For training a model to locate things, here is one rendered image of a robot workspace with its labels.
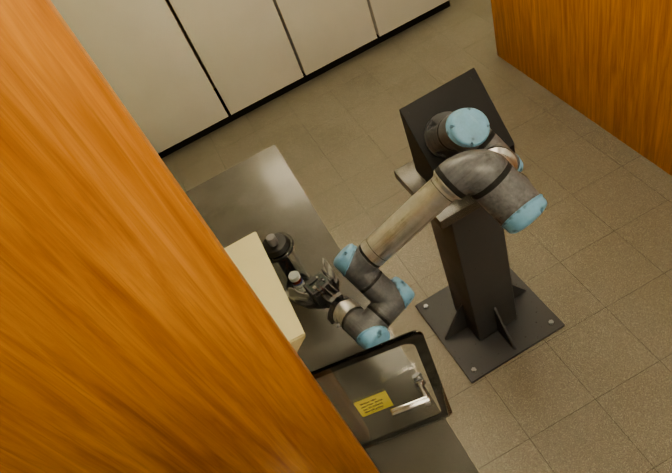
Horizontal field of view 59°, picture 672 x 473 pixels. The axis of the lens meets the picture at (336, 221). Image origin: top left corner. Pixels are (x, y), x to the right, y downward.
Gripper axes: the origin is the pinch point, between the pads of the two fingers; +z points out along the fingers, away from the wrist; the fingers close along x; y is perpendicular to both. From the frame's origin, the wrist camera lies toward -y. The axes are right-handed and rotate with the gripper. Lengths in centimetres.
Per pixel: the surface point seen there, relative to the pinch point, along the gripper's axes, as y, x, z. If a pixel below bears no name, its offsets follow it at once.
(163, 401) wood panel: 52, 41, -47
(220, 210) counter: -17, -1, 69
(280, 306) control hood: 39, 16, -37
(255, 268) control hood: 38.9, 14.0, -24.1
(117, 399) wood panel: 58, 46, -46
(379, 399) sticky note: 8, 11, -49
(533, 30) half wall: -73, -211, 95
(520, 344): -110, -65, -14
